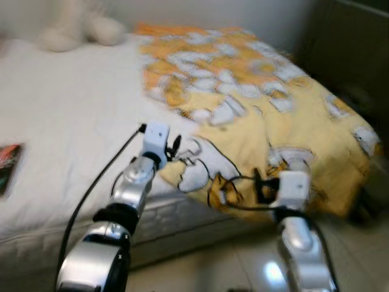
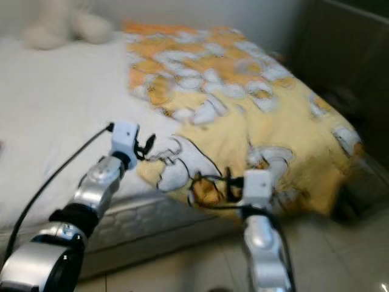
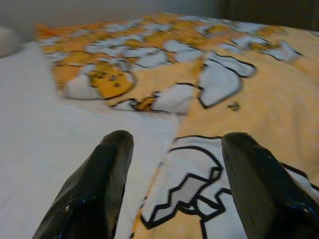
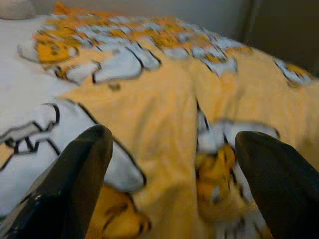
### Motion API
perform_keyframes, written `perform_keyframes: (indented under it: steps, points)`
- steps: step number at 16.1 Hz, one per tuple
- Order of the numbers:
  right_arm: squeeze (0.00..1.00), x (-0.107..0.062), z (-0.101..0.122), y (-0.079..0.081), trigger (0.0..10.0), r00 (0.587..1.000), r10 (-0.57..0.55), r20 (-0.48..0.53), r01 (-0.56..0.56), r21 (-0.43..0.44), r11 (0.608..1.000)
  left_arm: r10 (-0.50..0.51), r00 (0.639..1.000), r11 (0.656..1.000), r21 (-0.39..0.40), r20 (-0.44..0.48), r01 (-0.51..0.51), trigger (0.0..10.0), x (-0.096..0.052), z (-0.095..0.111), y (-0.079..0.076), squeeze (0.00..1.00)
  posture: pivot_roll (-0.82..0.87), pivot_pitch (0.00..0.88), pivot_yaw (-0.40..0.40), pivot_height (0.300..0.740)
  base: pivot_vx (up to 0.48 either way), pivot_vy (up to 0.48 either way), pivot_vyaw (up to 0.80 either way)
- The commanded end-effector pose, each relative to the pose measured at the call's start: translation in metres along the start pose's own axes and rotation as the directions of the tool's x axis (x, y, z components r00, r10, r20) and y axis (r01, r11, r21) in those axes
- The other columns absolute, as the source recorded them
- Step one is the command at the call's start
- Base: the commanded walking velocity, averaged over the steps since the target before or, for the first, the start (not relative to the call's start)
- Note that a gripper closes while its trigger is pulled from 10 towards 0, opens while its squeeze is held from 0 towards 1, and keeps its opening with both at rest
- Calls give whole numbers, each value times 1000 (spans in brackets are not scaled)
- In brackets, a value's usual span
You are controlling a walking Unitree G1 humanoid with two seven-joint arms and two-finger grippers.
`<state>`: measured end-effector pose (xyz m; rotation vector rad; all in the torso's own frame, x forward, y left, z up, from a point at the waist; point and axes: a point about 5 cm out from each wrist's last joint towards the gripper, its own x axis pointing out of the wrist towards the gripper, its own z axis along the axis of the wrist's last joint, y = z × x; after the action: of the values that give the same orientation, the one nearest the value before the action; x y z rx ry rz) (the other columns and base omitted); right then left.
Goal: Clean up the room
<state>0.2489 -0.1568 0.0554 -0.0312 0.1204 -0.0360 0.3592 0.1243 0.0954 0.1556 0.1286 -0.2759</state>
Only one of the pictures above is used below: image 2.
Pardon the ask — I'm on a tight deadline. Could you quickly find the yellow cartoon egg quilt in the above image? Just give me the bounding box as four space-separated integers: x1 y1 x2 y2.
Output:
122 21 365 217

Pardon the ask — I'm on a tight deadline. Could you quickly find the white bed mattress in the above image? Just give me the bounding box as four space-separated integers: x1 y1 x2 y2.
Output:
0 33 244 277

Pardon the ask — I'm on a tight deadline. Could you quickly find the cream plush toy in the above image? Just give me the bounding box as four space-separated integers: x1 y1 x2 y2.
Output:
23 0 115 50

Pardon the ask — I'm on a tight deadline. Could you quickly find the dark brown wardrobe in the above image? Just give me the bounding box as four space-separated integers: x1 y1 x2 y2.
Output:
289 0 389 153

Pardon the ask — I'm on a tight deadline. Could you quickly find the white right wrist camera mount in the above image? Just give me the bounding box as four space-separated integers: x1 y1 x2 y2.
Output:
242 169 273 209

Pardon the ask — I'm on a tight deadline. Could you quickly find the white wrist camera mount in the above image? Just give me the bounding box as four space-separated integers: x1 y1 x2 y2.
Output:
242 169 273 209
111 120 140 159

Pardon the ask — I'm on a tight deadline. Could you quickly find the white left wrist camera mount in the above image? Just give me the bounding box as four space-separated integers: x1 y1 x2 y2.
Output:
111 120 140 159

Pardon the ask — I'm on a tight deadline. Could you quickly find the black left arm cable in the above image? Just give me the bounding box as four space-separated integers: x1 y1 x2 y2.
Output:
3 123 116 262

